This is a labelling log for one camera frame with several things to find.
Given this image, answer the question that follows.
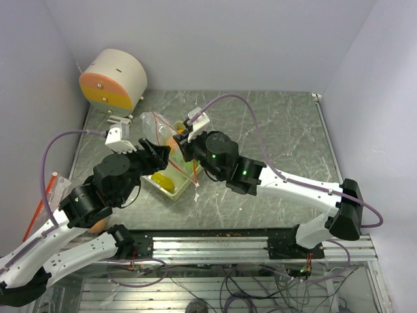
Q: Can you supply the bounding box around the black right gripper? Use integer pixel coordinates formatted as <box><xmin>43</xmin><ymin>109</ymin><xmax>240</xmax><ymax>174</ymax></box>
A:
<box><xmin>173</xmin><ymin>127</ymin><xmax>224</xmax><ymax>180</ymax></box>

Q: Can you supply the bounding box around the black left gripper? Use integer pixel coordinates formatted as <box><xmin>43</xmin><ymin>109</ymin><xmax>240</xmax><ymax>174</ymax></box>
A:
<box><xmin>111</xmin><ymin>136</ymin><xmax>171</xmax><ymax>203</ymax></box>

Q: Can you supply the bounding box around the clear bag orange zipper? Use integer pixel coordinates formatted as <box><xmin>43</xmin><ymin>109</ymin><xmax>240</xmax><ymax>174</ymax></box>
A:
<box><xmin>22</xmin><ymin>171</ymin><xmax>108</xmax><ymax>243</ymax></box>

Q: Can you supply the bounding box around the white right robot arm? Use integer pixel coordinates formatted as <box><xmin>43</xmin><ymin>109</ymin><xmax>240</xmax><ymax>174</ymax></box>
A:
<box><xmin>173</xmin><ymin>130</ymin><xmax>363</xmax><ymax>258</ymax></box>

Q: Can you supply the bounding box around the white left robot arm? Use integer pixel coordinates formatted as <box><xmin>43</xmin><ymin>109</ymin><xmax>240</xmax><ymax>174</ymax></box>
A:
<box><xmin>1</xmin><ymin>138</ymin><xmax>170</xmax><ymax>307</ymax></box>

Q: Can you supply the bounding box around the orange toy mango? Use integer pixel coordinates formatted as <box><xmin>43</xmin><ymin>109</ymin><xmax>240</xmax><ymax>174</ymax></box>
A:
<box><xmin>165</xmin><ymin>132</ymin><xmax>188</xmax><ymax>155</ymax></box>

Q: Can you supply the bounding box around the green toy round vegetable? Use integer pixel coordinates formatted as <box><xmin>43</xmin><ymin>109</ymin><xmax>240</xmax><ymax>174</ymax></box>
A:
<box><xmin>179</xmin><ymin>160</ymin><xmax>197</xmax><ymax>176</ymax></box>

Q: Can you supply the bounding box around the pale green plastic basket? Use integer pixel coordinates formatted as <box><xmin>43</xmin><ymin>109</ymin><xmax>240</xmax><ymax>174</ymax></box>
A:
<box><xmin>142</xmin><ymin>112</ymin><xmax>202</xmax><ymax>201</ymax></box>

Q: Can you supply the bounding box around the yellow toy fruit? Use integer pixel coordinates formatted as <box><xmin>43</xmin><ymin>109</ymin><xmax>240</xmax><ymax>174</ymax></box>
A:
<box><xmin>151</xmin><ymin>172</ymin><xmax>175</xmax><ymax>193</ymax></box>

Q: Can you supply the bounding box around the round cream drawer box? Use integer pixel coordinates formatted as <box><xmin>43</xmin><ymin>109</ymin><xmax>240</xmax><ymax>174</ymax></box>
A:
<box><xmin>79</xmin><ymin>48</ymin><xmax>148</xmax><ymax>117</ymax></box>

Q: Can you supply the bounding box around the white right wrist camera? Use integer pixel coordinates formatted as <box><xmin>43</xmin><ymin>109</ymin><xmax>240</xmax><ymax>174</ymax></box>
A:
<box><xmin>184</xmin><ymin>107</ymin><xmax>210</xmax><ymax>143</ymax></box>

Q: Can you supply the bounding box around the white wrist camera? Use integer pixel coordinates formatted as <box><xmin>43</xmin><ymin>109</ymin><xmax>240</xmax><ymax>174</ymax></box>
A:
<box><xmin>105</xmin><ymin>123</ymin><xmax>137</xmax><ymax>154</ymax></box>
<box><xmin>184</xmin><ymin>107</ymin><xmax>210</xmax><ymax>143</ymax></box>

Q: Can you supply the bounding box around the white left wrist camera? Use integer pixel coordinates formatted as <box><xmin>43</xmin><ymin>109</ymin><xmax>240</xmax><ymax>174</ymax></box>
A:
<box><xmin>105</xmin><ymin>123</ymin><xmax>137</xmax><ymax>154</ymax></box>

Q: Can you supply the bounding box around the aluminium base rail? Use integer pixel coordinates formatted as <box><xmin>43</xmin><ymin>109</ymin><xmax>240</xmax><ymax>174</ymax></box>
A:
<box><xmin>130</xmin><ymin>228</ymin><xmax>378</xmax><ymax>264</ymax></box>

